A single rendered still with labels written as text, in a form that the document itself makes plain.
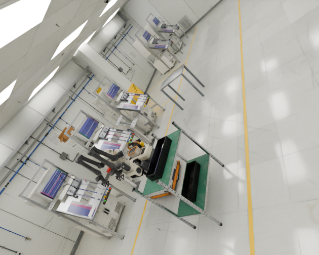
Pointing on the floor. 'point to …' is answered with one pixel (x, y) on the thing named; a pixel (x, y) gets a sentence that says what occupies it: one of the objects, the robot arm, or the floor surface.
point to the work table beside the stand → (175, 79)
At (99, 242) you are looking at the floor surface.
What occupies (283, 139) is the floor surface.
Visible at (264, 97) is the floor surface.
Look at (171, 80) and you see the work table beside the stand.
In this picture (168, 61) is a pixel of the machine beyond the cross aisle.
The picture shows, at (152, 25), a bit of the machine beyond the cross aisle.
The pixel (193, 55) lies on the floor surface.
